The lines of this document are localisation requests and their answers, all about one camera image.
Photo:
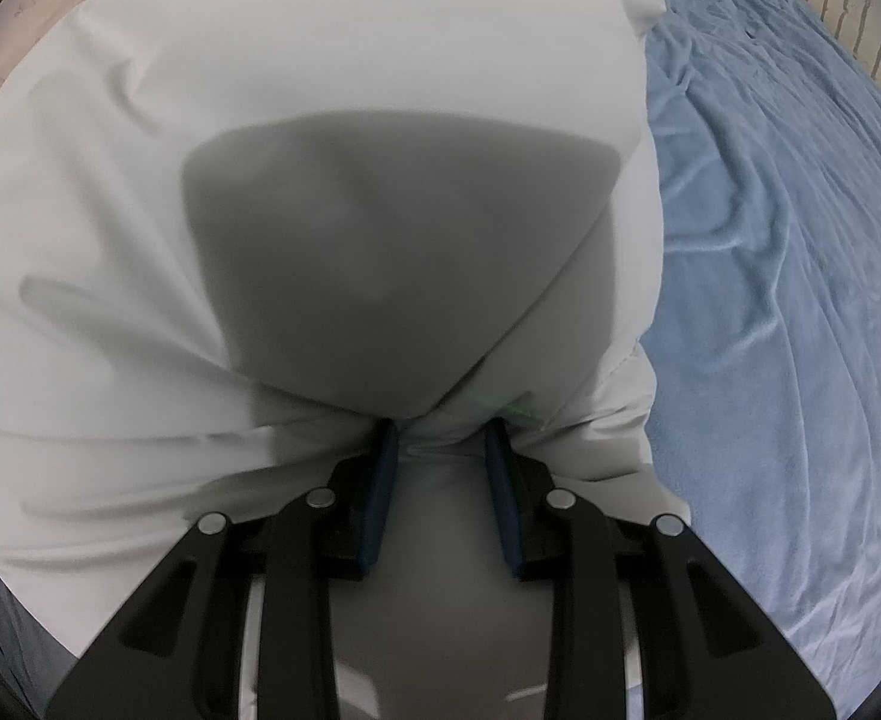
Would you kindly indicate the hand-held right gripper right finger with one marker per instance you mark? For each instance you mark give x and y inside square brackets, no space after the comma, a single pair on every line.
[504,502]

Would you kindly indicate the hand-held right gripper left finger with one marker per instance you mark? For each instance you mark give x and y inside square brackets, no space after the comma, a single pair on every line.
[379,502]

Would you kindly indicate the white padded jacket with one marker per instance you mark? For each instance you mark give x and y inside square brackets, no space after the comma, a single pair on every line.
[335,90]

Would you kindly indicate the blue bed blanket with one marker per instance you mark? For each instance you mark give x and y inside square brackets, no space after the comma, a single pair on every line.
[785,315]

